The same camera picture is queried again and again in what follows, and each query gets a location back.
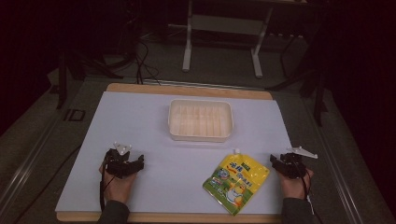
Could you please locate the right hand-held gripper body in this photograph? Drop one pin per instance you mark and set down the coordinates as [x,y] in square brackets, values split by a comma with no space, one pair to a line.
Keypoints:
[292,163]

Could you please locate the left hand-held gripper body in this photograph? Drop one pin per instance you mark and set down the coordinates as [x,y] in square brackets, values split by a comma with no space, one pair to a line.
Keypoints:
[117,163]

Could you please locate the yellow spouted pouch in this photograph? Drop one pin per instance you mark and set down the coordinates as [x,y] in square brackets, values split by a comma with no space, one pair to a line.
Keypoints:
[236,183]

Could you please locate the white plastic container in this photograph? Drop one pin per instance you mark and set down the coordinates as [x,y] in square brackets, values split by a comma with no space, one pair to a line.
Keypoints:
[200,120]

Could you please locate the person's right hand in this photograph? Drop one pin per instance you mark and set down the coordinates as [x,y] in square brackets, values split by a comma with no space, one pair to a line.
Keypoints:
[294,186]

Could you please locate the white table mat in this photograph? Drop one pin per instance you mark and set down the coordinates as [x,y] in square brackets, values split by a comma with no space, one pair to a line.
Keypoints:
[162,174]

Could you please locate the wooden table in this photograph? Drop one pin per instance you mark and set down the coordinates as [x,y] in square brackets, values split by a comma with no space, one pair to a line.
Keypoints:
[186,90]

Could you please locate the black stand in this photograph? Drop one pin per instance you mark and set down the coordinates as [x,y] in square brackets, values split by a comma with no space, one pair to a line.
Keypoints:
[311,81]
[81,68]

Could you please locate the aluminium floor rail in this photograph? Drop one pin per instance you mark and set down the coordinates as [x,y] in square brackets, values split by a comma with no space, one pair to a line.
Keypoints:
[339,174]
[28,161]

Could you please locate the white metal stand frame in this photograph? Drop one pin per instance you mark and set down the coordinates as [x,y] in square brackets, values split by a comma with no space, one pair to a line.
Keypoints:
[222,25]

